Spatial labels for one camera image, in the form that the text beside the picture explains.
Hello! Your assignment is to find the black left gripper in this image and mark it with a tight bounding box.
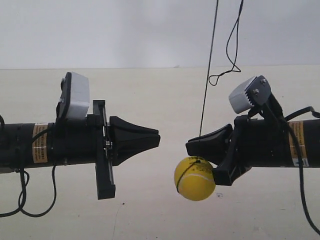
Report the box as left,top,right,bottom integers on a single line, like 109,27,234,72
48,100,161,200

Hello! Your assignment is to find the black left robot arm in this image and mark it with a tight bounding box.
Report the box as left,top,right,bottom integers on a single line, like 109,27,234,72
0,100,161,200

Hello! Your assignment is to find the black camera cable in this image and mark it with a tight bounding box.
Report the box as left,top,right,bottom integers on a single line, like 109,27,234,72
0,114,58,218
263,106,320,236

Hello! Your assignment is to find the black hanging string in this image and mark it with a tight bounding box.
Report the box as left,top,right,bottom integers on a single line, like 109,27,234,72
198,0,245,138

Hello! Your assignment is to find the black left camera cable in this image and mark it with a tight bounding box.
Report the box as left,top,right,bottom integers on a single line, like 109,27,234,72
0,114,58,218

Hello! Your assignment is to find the yellow tennis ball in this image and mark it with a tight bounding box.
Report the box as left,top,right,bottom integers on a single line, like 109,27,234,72
173,156,216,202

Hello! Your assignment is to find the black right camera cable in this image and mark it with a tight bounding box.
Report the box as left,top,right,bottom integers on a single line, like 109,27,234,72
263,106,320,236

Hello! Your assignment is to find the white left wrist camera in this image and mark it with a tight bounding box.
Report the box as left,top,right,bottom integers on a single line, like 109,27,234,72
55,71,90,122

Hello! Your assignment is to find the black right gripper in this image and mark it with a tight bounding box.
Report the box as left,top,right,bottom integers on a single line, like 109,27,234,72
185,115,293,186

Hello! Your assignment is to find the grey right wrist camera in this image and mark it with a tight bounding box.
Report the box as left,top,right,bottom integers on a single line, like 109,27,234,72
228,75,284,121

